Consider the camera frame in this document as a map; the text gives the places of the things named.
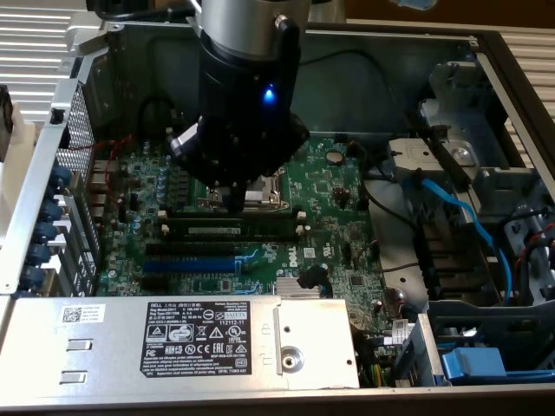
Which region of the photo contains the black finned block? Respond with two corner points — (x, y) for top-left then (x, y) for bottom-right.
(414, 219), (487, 301)

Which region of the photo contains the black wire with connector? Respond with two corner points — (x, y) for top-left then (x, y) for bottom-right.
(297, 48), (418, 131)

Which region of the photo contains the thin red wire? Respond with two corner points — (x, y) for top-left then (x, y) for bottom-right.
(68, 133), (135, 205)

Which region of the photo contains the green RAM stick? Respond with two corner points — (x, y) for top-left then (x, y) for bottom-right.
(166, 216), (300, 238)

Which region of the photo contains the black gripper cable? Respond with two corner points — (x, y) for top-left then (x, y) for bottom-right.
(273, 13), (302, 103)

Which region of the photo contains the silver disk bracket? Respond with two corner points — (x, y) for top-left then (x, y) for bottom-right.
(385, 138), (479, 184)

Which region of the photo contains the metal CPU socket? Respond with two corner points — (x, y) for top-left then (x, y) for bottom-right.
(197, 166), (292, 213)

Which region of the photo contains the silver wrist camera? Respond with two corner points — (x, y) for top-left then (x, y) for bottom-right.
(167, 122), (200, 159)

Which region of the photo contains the black background box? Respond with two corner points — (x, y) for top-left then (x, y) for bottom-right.
(85, 0), (203, 21)

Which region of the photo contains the blue plastic latch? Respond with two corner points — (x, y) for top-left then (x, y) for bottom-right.
(440, 346), (508, 385)

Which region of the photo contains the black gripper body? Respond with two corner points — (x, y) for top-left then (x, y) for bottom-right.
(173, 39), (311, 191)

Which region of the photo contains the black RAM slot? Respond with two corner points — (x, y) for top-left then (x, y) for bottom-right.
(159, 223), (310, 244)
(157, 207), (305, 222)

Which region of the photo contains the silver power supply unit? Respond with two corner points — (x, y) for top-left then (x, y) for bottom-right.
(0, 294), (361, 391)

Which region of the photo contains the blue expansion slot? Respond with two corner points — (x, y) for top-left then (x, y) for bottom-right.
(141, 257), (238, 275)

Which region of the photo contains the blue flat data wire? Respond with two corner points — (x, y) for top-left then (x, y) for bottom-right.
(401, 172), (516, 301)

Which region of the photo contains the long black expansion slot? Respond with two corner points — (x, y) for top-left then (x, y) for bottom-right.
(144, 242), (238, 258)

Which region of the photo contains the open grey PC case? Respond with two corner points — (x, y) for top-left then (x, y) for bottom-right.
(0, 11), (555, 415)

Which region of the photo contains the black plastic bar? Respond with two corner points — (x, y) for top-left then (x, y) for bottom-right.
(426, 124), (474, 187)

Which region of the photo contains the white QR code sticker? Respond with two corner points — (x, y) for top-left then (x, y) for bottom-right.
(60, 304), (108, 324)

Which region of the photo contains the short black expansion slot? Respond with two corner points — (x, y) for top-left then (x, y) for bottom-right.
(140, 276), (171, 292)

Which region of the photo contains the blue plastic slot clip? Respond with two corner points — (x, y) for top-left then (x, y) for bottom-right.
(50, 166), (73, 190)
(22, 264), (45, 289)
(29, 242), (51, 267)
(36, 221), (58, 244)
(42, 199), (65, 223)

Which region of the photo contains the silver chipset heatsink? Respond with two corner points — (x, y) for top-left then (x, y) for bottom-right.
(276, 276), (324, 300)

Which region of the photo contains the silver metal disk bay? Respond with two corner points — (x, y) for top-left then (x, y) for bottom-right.
(385, 60), (555, 307)

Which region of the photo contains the green Dell motherboard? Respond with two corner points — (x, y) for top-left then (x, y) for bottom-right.
(93, 136), (411, 348)

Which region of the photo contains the black part on rack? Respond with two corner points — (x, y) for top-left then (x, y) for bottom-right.
(0, 84), (14, 165)

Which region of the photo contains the black power connector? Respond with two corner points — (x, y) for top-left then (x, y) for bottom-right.
(297, 264), (333, 298)

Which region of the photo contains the black power supply label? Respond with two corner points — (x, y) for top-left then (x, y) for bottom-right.
(139, 301), (252, 377)

